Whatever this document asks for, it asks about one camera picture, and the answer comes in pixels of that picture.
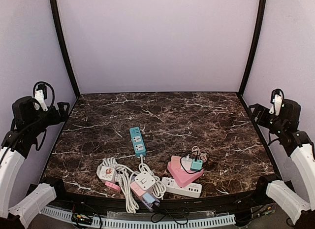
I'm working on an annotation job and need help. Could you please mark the white square adapter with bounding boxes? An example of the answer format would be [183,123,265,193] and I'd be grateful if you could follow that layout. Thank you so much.
[134,171,156,191]

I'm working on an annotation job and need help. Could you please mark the light blue charger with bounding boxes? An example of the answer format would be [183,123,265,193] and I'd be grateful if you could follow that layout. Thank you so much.
[143,193,160,207]

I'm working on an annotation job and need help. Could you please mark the pink cube socket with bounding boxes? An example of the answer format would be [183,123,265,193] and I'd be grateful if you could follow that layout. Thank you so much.
[130,181,147,200]

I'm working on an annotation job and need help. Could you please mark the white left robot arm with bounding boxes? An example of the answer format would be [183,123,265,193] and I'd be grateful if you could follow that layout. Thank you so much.
[0,96,70,229]

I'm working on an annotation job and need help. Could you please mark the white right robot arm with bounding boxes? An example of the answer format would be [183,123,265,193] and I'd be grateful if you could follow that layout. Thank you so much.
[249,96,315,229]

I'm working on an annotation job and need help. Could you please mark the white round power plug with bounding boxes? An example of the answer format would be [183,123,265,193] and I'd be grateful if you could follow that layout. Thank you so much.
[96,165,117,183]

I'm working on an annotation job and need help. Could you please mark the teal charger cube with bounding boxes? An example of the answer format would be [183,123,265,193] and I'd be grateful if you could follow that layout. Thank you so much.
[190,160,203,172]

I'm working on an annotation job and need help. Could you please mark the pink flat adapter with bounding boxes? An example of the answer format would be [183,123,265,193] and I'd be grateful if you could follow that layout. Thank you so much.
[105,181,121,193]

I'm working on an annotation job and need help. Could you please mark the small circuit board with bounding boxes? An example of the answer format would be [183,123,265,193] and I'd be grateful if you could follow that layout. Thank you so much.
[71,213,93,225]

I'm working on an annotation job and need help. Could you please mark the white charger cube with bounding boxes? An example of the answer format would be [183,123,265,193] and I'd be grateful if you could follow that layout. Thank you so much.
[181,157,192,171]

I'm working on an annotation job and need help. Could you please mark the teal power strip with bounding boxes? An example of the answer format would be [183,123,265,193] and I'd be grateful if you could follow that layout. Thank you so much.
[129,127,146,157]

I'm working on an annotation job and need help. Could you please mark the white power strip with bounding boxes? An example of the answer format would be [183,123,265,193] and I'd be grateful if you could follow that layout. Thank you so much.
[161,177,202,198]

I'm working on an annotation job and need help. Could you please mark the peach charger cube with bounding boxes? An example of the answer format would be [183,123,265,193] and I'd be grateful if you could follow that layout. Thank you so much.
[171,155,181,169]

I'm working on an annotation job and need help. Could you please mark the pink triangular power strip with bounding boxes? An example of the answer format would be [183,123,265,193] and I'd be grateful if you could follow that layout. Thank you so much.
[167,155,204,187]

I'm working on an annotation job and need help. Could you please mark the purple power strip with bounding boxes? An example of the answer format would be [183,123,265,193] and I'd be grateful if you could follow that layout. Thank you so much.
[140,193,160,212]

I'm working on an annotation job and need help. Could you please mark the pink coiled cable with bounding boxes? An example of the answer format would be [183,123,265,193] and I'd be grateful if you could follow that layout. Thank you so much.
[191,146,208,163]

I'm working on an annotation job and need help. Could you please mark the black usb cable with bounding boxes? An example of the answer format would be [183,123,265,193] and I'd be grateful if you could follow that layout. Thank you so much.
[180,150,210,172]

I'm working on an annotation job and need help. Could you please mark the white power cord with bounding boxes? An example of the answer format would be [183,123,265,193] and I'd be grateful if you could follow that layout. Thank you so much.
[102,156,167,213]

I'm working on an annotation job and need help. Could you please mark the white cable duct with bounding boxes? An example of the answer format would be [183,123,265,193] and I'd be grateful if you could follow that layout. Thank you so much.
[39,205,237,229]

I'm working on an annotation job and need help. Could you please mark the black frame post right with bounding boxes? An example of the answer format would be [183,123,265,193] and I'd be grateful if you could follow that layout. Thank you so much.
[238,0,267,97]

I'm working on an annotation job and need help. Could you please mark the black frame post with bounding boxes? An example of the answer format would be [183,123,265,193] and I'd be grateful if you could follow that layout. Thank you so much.
[238,0,267,97]
[49,0,81,99]

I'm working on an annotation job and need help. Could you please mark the black frame post left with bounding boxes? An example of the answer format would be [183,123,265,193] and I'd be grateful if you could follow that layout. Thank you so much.
[49,0,81,99]

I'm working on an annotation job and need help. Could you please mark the black loose cable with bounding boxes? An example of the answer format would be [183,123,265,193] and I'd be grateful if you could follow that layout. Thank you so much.
[150,205,191,225]

